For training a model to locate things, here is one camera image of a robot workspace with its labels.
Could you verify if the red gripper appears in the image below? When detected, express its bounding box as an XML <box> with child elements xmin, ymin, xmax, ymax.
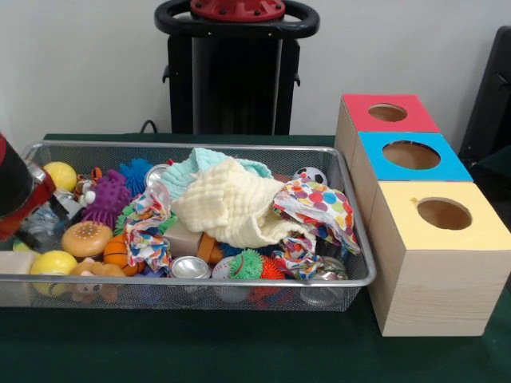
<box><xmin>0</xmin><ymin>167</ymin><xmax>72</xmax><ymax>251</ymax></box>

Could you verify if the crushed clear water bottle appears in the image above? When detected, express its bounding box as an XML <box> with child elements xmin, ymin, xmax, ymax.
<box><xmin>22</xmin><ymin>203</ymin><xmax>61</xmax><ymax>241</ymax></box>

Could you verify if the cream muslin cloth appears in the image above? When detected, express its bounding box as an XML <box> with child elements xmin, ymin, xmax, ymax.
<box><xmin>171</xmin><ymin>156</ymin><xmax>319</xmax><ymax>249</ymax></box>

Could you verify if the silver mesh bin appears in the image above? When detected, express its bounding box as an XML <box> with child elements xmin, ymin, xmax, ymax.
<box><xmin>0</xmin><ymin>140</ymin><xmax>378</xmax><ymax>311</ymax></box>

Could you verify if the wooden box with three holes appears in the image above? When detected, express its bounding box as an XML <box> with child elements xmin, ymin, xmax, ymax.
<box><xmin>334</xmin><ymin>93</ymin><xmax>511</xmax><ymax>338</ymax></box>

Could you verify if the yellow ball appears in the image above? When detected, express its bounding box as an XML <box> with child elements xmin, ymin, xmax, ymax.
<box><xmin>30</xmin><ymin>250</ymin><xmax>79</xmax><ymax>296</ymax></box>
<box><xmin>42</xmin><ymin>161</ymin><xmax>78</xmax><ymax>193</ymax></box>

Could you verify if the purple spiky ball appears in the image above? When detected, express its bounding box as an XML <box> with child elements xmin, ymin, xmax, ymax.
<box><xmin>81</xmin><ymin>169</ymin><xmax>133</xmax><ymax>224</ymax></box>

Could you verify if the small orange basketball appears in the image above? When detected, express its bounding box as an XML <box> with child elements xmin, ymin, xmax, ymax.
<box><xmin>103</xmin><ymin>235</ymin><xmax>147</xmax><ymax>277</ymax></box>

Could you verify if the light blue muslin cloth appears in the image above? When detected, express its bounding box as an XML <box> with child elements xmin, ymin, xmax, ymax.
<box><xmin>161</xmin><ymin>147</ymin><xmax>275</xmax><ymax>200</ymax></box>

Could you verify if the silver drink can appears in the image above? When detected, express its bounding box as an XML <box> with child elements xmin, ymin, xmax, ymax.
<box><xmin>169</xmin><ymin>255</ymin><xmax>212</xmax><ymax>294</ymax></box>

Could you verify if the dark green table cloth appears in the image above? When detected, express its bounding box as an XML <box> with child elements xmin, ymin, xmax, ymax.
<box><xmin>466</xmin><ymin>145</ymin><xmax>511</xmax><ymax>200</ymax></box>
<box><xmin>0</xmin><ymin>133</ymin><xmax>511</xmax><ymax>383</ymax></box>

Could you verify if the small soccer ball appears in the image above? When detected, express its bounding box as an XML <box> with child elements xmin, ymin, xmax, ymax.
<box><xmin>292</xmin><ymin>166</ymin><xmax>329</xmax><ymax>188</ymax></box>

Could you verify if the polka dot paper napkin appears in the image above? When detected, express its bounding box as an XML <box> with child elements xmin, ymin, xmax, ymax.
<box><xmin>273</xmin><ymin>177</ymin><xmax>362</xmax><ymax>255</ymax></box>

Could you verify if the black panel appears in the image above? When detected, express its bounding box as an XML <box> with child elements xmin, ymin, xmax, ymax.
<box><xmin>458</xmin><ymin>26</ymin><xmax>511</xmax><ymax>160</ymax></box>

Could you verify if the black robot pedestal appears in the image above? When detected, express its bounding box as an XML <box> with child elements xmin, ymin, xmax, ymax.
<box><xmin>154</xmin><ymin>0</ymin><xmax>320</xmax><ymax>136</ymax></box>

